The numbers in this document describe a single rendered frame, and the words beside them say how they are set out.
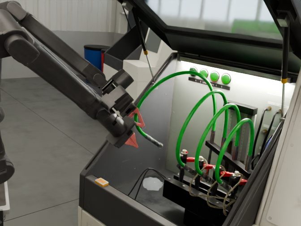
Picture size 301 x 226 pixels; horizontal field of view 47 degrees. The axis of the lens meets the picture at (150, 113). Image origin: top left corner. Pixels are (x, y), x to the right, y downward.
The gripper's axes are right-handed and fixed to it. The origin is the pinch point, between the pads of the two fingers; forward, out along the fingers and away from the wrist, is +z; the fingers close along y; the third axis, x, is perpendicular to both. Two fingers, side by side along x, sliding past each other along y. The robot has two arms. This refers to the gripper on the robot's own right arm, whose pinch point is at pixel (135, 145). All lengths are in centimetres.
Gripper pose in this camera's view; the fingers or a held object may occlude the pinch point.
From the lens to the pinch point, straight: 118.7
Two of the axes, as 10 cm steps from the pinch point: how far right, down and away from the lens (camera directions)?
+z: 5.3, 6.2, 5.8
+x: -5.2, -3.0, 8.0
